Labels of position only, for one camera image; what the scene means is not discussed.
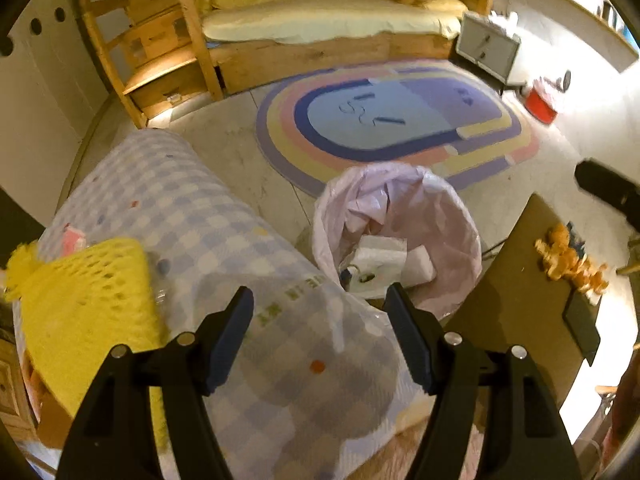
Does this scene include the pale yellow mattress sheet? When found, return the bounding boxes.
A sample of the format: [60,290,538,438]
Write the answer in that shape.
[202,0,462,43]

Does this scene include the yellow foam net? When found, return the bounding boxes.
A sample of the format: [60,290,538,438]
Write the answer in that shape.
[5,237,168,456]

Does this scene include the white wardrobe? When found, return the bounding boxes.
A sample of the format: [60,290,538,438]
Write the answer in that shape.
[0,0,111,201]

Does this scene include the brown board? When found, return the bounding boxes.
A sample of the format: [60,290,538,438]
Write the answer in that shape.
[440,192,601,411]

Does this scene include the pastel rainbow rug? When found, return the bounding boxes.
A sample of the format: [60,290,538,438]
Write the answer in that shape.
[256,59,541,200]

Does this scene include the red box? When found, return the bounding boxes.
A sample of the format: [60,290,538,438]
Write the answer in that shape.
[524,77,558,123]

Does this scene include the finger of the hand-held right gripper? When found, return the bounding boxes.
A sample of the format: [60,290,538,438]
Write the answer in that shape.
[574,158,640,233]

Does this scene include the blue checkered tablecloth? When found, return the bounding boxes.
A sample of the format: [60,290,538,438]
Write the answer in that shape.
[15,127,436,480]

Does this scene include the wooden stair drawers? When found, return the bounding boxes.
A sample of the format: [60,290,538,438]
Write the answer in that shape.
[80,0,223,128]

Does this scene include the small white nightstand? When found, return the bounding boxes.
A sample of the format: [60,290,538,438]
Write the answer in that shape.
[456,12,521,86]

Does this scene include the pile of orange peels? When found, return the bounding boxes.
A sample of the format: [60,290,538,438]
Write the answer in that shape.
[535,222,611,296]

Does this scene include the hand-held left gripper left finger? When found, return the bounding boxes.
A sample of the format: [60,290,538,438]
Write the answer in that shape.
[57,286,255,480]

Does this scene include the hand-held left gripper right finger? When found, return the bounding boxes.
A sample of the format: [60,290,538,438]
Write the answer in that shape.
[384,282,583,480]

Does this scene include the black flat object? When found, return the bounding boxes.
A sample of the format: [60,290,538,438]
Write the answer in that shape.
[562,290,601,366]

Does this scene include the trash bin with pink bag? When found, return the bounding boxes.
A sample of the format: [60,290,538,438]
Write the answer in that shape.
[312,161,483,321]

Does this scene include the white ledge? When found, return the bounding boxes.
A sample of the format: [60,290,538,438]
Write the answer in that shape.
[532,0,640,73]

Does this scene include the wooden bunk bed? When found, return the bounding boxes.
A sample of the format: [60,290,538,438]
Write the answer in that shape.
[195,0,496,96]

